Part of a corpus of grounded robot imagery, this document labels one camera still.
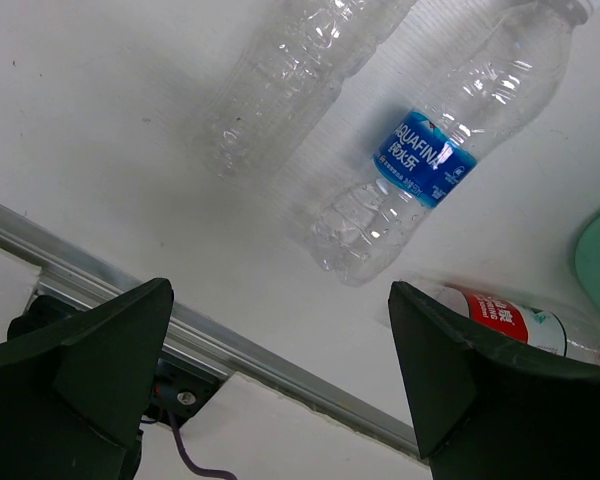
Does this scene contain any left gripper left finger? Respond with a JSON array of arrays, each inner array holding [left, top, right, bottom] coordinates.
[[0, 278, 174, 479]]

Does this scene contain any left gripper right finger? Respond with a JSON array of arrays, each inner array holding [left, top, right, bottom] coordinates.
[[388, 281, 600, 479]]

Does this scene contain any blue label water bottle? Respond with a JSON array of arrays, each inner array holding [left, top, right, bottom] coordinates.
[[308, 1, 600, 286]]

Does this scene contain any red label plastic bottle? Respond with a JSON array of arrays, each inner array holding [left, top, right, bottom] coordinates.
[[430, 285, 600, 366]]

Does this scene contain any clear unlabelled plastic bottle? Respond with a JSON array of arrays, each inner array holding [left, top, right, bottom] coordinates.
[[201, 1, 413, 184]]

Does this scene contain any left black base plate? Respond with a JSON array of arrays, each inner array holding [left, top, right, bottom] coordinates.
[[7, 294, 221, 427]]

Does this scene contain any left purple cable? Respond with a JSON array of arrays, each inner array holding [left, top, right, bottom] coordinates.
[[167, 409, 239, 480]]

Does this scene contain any aluminium rail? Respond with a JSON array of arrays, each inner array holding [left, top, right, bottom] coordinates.
[[0, 204, 419, 458]]

